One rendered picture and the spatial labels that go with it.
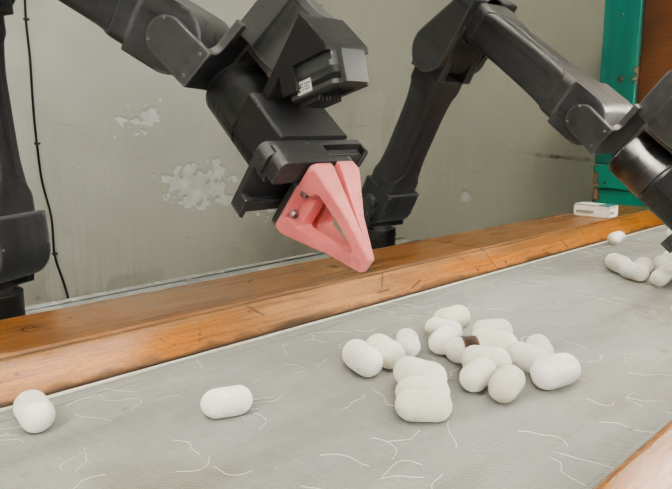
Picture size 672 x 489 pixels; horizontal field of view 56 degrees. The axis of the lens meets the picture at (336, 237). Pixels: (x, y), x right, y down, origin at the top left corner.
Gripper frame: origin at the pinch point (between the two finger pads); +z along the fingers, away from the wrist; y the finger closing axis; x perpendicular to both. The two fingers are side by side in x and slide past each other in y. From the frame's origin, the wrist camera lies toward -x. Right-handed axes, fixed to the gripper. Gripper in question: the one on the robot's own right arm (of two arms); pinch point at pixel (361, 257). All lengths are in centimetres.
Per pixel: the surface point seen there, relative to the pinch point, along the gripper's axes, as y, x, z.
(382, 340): -0.1, 2.9, 5.3
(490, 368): 2.1, -1.5, 11.5
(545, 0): 166, 11, -91
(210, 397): -13.7, 4.0, 4.8
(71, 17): 60, 91, -183
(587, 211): 70, 13, -9
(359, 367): -3.1, 3.3, 6.5
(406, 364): -2.1, 0.6, 8.4
